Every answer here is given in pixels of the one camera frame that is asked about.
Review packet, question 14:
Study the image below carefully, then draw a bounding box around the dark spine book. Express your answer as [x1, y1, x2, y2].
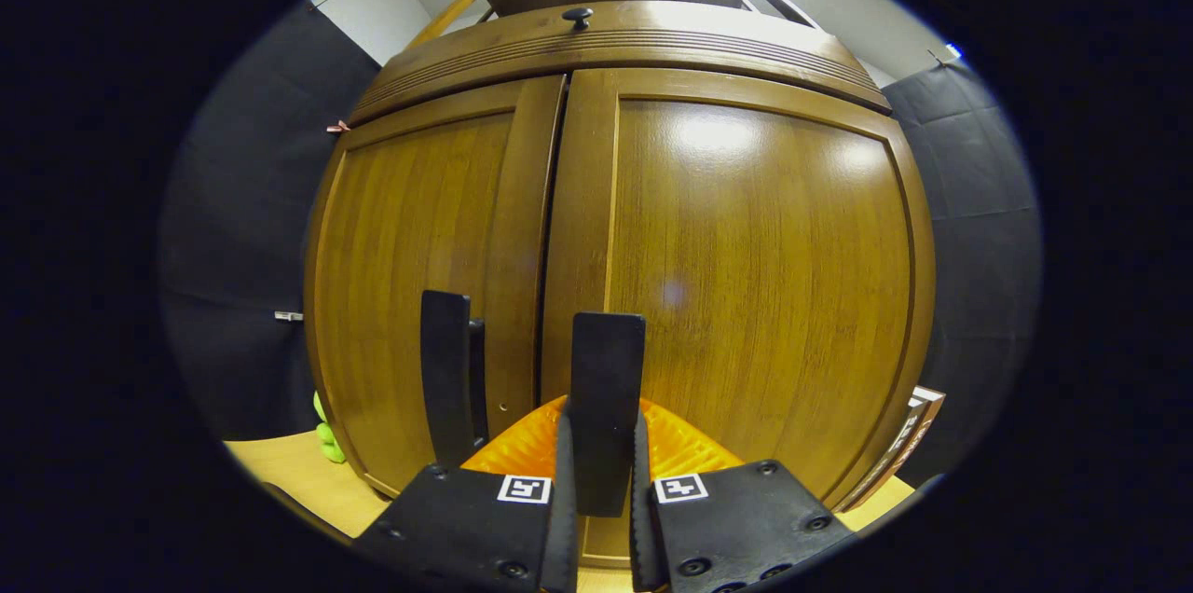
[834, 385, 947, 512]

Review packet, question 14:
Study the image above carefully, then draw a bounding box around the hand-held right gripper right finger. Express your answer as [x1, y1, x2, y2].
[629, 397, 858, 593]

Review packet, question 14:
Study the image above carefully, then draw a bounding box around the black backdrop cloth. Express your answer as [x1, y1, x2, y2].
[881, 62, 1043, 487]
[158, 1, 383, 440]

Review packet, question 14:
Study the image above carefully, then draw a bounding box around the wooden cabinet door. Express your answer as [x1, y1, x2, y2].
[303, 76, 568, 496]
[541, 66, 936, 568]

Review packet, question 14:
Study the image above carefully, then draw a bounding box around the green toy frog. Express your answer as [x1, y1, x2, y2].
[312, 391, 348, 465]

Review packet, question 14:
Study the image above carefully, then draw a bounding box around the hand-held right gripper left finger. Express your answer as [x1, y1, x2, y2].
[352, 395, 581, 593]

